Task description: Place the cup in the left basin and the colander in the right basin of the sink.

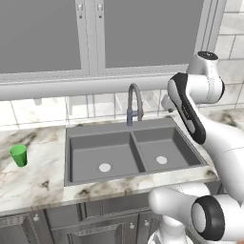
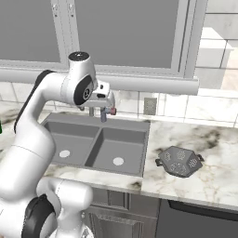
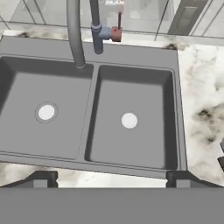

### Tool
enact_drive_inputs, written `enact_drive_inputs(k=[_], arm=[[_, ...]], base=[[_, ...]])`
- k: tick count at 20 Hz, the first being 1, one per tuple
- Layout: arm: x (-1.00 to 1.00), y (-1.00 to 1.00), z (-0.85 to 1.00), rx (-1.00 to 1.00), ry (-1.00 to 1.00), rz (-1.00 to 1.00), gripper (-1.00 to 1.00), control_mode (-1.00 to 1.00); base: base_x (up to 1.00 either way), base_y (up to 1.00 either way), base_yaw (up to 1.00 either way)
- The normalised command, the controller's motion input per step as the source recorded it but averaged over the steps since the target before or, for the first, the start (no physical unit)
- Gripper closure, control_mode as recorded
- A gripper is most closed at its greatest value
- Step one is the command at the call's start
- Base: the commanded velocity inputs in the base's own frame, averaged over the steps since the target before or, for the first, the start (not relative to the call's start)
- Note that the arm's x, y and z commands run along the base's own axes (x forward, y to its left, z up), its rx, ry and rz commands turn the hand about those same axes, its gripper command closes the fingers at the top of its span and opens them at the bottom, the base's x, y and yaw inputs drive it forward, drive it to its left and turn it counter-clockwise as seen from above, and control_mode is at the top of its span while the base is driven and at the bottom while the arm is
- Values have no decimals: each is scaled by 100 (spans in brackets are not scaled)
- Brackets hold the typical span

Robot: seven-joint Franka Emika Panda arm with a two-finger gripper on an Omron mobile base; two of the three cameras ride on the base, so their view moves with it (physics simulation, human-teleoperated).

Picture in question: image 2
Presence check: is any grey framed window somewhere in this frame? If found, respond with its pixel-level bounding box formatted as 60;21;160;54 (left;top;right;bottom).
0;0;209;79

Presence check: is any grey metal tap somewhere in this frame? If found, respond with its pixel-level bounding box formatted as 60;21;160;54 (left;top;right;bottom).
78;105;118;124

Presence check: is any grey wall socket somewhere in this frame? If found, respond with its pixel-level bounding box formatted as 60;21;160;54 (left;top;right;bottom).
143;97;158;116

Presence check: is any grey cupboard front panel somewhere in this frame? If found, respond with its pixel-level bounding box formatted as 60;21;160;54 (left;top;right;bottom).
92;187;162;211

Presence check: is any grey double basin sink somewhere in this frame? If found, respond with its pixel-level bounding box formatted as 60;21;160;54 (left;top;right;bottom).
41;112;152;179

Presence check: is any grey cupboard door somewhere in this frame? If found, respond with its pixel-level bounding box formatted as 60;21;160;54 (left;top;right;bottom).
83;205;160;238

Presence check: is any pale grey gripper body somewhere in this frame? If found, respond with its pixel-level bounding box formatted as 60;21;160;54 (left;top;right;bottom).
92;90;116;109

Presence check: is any grey window sill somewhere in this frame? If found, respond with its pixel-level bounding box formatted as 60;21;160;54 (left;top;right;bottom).
0;67;200;97

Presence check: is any dark grey dishwasher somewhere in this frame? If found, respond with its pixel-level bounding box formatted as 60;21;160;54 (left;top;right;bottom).
155;199;238;238

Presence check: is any dark grey perforated colander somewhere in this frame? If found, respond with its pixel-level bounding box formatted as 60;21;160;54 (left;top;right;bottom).
154;145;205;179

